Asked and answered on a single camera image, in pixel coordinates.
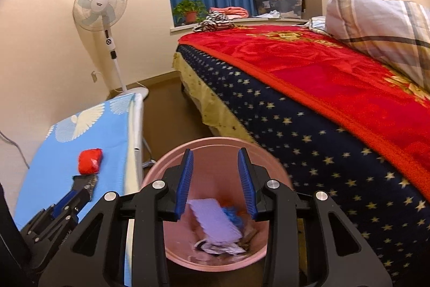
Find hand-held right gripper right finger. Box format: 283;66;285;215
237;148;392;287

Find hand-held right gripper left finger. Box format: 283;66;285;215
38;149;195;287

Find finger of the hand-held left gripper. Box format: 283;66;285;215
47;175;91;221

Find red wrapper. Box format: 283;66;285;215
78;148;103;175

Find pink plastic bin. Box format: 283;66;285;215
140;136;293;272

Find purple foam net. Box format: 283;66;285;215
187;198;243;245

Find white tissue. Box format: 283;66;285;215
193;238;249;256

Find bed with red blanket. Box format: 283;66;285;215
176;44;430;287

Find blue ironing board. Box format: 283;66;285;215
13;93;143;287

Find yellow bed sheet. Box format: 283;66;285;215
172;52;256;143

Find red floral blanket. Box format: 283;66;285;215
177;23;430;203

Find black white striped cloth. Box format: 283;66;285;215
192;13;236;33

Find pink folded clothes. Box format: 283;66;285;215
209;6;250;19

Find blue striped cloth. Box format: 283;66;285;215
304;16;333;35

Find potted green plant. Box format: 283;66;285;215
172;0;209;26

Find clear plastic storage box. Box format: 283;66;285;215
252;0;304;19

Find white standing fan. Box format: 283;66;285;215
73;0;150;99

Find plaid pillow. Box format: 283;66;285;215
326;0;430;87

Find grey wall cable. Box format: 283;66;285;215
0;130;31;170

